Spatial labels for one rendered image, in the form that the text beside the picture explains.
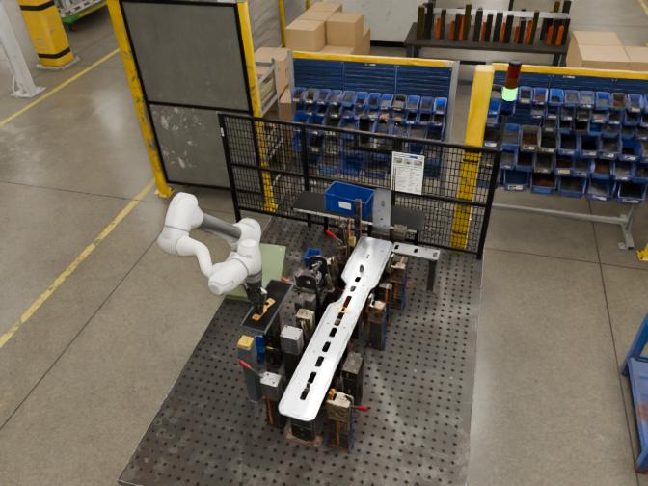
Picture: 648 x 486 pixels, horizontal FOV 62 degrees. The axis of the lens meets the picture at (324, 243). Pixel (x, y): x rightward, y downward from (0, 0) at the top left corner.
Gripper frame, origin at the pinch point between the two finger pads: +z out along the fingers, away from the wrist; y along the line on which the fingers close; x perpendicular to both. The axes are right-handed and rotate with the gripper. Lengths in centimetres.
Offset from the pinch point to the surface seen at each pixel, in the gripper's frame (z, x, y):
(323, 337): 25.6, 17.0, 26.2
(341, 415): 27, -20, 55
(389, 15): 73, 697, -220
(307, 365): 25.6, -3.3, 27.8
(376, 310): 23, 45, 44
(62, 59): 109, 417, -674
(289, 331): 14.5, 4.5, 14.0
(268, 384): 19.7, -24.7, 19.3
